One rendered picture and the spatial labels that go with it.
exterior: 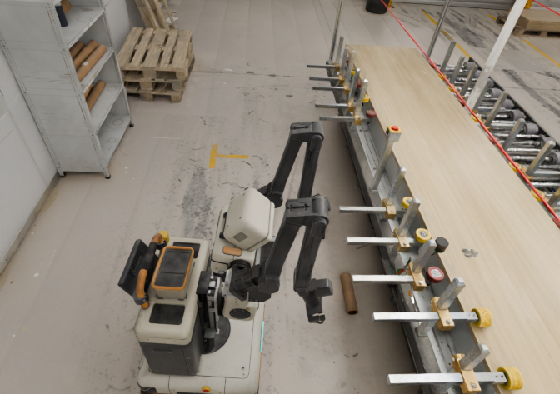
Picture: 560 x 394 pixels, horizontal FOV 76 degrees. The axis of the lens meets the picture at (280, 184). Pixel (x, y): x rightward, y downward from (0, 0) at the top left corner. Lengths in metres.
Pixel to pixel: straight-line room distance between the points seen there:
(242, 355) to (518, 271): 1.54
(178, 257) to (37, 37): 1.96
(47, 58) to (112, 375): 2.20
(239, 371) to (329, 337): 0.73
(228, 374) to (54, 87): 2.42
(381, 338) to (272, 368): 0.77
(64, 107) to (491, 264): 3.16
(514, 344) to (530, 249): 0.63
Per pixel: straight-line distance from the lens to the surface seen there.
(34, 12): 3.09
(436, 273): 2.00
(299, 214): 1.05
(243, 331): 2.32
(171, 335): 1.78
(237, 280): 1.37
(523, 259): 2.34
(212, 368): 2.25
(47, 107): 3.45
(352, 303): 2.73
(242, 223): 1.33
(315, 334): 2.66
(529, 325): 2.08
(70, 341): 2.83
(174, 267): 1.81
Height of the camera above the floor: 2.39
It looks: 43 degrees down
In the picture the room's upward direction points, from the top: 6 degrees clockwise
